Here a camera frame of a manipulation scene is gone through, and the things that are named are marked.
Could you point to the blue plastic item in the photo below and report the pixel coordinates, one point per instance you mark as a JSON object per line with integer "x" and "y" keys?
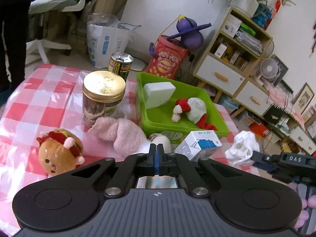
{"x": 261, "y": 14}

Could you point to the cookie jar with gold lid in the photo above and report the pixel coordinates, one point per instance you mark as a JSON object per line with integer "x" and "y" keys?
{"x": 103, "y": 86}

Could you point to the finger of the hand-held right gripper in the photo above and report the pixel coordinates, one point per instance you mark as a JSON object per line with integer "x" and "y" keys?
{"x": 264, "y": 160}

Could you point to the orange box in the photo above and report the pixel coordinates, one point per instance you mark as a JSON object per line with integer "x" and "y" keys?
{"x": 258, "y": 129}

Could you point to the white foam sponge block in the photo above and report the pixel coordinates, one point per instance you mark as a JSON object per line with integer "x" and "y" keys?
{"x": 158, "y": 93}

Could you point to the person's right hand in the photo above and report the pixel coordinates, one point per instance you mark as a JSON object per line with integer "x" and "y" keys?
{"x": 311, "y": 202}

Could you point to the black box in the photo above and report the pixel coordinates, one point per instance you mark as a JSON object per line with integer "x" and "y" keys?
{"x": 274, "y": 114}

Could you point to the pink lace cloth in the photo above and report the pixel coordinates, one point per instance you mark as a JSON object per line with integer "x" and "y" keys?
{"x": 276, "y": 93}

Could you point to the green plastic bin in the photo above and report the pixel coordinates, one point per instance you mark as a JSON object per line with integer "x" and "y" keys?
{"x": 160, "y": 118}

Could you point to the blue lid storage box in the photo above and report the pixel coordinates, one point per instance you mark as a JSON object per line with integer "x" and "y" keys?
{"x": 228, "y": 103}

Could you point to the burger plush toy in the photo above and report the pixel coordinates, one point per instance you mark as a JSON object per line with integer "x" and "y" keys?
{"x": 56, "y": 158}

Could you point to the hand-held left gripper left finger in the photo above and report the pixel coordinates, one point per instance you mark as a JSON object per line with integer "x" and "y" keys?
{"x": 151, "y": 161}

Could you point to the black power adapter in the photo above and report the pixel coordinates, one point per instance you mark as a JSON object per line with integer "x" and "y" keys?
{"x": 191, "y": 57}

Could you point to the black garment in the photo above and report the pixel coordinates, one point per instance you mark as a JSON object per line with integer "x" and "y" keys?
{"x": 14, "y": 29}

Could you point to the white cloth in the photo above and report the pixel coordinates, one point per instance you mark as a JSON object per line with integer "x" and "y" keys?
{"x": 240, "y": 145}

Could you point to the small white fan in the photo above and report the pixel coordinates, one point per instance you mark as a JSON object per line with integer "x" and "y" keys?
{"x": 269, "y": 68}

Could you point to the pink fluffy cloth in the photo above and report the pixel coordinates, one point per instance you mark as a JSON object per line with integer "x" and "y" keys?
{"x": 123, "y": 135}

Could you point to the yellow toy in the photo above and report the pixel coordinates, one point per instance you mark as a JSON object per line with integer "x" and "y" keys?
{"x": 228, "y": 52}

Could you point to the brown cardboard box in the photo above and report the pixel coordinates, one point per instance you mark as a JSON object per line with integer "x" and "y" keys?
{"x": 241, "y": 60}

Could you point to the white bathroom scale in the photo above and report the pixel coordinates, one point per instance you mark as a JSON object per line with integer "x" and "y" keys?
{"x": 137, "y": 65}

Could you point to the purple hopper ball toy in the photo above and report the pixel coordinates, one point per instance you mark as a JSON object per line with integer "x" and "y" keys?
{"x": 190, "y": 34}

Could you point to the tall wooden shelf cabinet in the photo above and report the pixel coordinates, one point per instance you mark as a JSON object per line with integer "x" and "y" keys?
{"x": 217, "y": 71}

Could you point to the large white box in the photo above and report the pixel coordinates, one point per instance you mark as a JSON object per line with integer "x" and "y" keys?
{"x": 230, "y": 24}

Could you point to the dark picture frame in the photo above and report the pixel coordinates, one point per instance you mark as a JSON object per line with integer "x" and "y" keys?
{"x": 282, "y": 69}

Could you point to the black and yellow can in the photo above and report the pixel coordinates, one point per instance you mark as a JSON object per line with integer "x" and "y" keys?
{"x": 121, "y": 68}

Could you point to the low wooden drawer cabinet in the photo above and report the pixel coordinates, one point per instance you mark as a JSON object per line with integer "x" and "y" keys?
{"x": 261, "y": 106}

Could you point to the red snack bucket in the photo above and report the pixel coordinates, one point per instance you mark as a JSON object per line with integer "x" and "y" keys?
{"x": 165, "y": 59}

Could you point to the pink checkered tablecloth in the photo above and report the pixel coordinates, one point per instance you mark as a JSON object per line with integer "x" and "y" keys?
{"x": 37, "y": 103}

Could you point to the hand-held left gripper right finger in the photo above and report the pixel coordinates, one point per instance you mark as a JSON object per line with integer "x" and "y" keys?
{"x": 161, "y": 161}

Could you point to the clear plastic bag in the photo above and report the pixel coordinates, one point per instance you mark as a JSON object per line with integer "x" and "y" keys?
{"x": 101, "y": 19}

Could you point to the white paper bag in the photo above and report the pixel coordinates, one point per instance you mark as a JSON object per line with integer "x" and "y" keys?
{"x": 103, "y": 44}

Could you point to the white office chair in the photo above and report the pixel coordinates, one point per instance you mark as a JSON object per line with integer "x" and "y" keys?
{"x": 54, "y": 3}

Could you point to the red and white santa plush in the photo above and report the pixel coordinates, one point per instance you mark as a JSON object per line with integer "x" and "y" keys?
{"x": 197, "y": 108}

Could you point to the green packet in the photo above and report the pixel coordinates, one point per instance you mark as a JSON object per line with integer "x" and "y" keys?
{"x": 248, "y": 29}

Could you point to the small white box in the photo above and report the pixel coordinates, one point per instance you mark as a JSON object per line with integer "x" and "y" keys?
{"x": 220, "y": 49}

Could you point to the wooden picture frame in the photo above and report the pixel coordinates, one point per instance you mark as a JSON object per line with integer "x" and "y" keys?
{"x": 303, "y": 98}

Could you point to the small white plush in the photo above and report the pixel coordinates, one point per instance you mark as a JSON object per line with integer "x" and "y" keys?
{"x": 161, "y": 140}

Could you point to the blue and white milk carton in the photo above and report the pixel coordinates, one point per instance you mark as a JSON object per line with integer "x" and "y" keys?
{"x": 197, "y": 143}

